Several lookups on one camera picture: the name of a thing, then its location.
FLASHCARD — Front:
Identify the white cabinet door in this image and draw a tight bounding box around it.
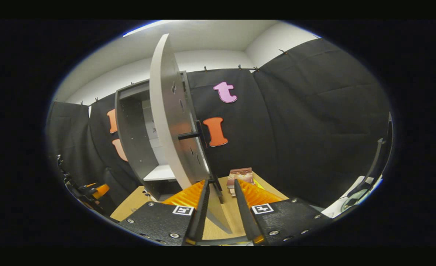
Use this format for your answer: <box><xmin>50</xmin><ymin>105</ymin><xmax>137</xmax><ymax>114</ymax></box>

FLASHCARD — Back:
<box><xmin>150</xmin><ymin>33</ymin><xmax>233</xmax><ymax>234</ymax></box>

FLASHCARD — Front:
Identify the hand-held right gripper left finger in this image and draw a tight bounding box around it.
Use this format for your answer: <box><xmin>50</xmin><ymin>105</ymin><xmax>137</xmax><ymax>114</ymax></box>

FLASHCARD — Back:
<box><xmin>117</xmin><ymin>180</ymin><xmax>210</xmax><ymax>246</ymax></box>

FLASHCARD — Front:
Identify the black camera stand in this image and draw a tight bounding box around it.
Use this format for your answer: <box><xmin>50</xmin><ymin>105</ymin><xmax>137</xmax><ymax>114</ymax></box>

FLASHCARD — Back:
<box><xmin>351</xmin><ymin>118</ymin><xmax>392</xmax><ymax>200</ymax></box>

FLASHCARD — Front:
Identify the brown patterned book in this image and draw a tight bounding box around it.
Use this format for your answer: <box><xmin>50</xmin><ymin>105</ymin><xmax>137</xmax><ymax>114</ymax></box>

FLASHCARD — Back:
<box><xmin>227</xmin><ymin>167</ymin><xmax>255</xmax><ymax>187</ymax></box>

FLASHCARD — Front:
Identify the grey cabinet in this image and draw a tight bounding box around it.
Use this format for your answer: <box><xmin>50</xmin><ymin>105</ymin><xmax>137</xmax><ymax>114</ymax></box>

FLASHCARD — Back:
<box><xmin>114</xmin><ymin>70</ymin><xmax>200</xmax><ymax>202</ymax></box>

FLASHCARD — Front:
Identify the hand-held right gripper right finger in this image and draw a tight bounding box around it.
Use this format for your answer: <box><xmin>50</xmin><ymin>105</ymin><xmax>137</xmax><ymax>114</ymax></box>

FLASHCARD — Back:
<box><xmin>234</xmin><ymin>179</ymin><xmax>333</xmax><ymax>245</ymax></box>

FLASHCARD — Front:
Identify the black backdrop cloth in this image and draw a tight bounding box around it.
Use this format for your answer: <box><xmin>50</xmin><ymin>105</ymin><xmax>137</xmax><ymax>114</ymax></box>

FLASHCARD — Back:
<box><xmin>46</xmin><ymin>37</ymin><xmax>392</xmax><ymax>218</ymax></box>

